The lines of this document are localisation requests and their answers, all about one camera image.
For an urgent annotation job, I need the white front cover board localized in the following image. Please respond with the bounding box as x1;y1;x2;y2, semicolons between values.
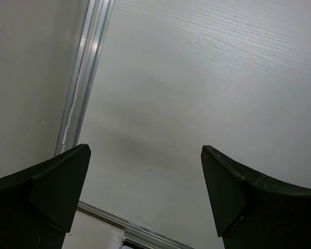
62;211;124;249

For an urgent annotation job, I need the aluminium frame rail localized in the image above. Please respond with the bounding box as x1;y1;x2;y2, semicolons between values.
55;1;188;248

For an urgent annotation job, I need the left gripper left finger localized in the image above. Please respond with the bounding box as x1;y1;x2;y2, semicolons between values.
0;144;91;248

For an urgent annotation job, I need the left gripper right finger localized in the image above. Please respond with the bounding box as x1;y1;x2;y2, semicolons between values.
201;145;311;248

